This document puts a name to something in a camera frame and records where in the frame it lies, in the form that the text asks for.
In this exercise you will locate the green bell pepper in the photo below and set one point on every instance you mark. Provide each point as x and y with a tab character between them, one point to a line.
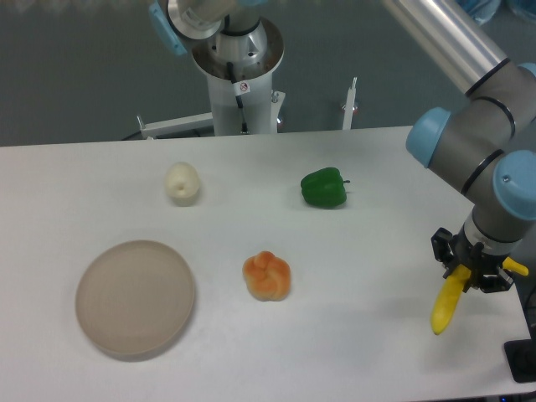
324	188

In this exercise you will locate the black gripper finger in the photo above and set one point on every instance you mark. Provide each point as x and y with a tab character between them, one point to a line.
440	242
498	281

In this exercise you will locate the beige round plate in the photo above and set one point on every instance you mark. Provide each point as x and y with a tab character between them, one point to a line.
135	299

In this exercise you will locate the orange knotted bread roll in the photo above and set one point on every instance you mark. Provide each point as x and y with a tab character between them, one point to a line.
267	277

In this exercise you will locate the white mounting bracket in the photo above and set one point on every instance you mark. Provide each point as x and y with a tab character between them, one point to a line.
350	105
174	127

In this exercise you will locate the white left mounting bracket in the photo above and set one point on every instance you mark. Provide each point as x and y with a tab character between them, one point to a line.
174	127

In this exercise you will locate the yellow banana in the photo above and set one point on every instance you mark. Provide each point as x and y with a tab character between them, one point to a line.
448	297

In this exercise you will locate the white pear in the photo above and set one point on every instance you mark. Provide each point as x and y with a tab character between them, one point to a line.
182	184

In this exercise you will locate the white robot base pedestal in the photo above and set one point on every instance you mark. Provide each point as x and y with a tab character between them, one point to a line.
239	71

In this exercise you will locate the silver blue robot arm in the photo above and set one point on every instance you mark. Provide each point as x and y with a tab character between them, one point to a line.
464	149

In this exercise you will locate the white right mounting bracket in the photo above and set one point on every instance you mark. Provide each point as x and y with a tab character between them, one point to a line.
350	105

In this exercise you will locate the black device at edge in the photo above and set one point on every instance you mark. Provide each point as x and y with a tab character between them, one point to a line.
520	355

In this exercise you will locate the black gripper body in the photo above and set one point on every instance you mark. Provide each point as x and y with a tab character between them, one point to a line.
480	261

